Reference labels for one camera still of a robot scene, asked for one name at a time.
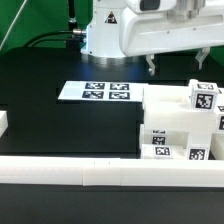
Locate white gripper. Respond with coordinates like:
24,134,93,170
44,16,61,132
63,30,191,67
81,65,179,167
119,0,224,76

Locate white tagged cube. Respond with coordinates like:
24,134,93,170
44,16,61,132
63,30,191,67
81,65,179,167
189,80,219,112

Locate white chair back frame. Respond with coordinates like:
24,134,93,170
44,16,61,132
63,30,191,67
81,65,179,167
142,85,224,133

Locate white chair seat part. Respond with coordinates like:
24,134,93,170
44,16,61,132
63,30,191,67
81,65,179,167
179,78,224,160

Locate white right fence bar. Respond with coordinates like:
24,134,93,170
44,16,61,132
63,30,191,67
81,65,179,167
212,135,224,160

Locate white fence bar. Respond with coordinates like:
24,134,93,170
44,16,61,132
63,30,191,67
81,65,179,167
0,111,8,137
0,156,224,187
212,135,224,160

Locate white marker base sheet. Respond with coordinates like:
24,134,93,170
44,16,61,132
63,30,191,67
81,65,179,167
58,81,145,102

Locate black vertical pole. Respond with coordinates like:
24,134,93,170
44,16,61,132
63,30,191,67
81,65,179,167
68,0,76,24

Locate white front fence bar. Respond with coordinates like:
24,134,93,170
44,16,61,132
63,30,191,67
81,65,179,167
0,156,224,187

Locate white left fence bar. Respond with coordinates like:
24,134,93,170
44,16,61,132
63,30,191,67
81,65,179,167
0,111,8,137

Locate black cables at base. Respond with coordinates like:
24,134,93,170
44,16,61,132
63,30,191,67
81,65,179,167
22,28,88,48

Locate thin white cord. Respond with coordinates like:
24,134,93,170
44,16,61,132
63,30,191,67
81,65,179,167
0,0,29,52

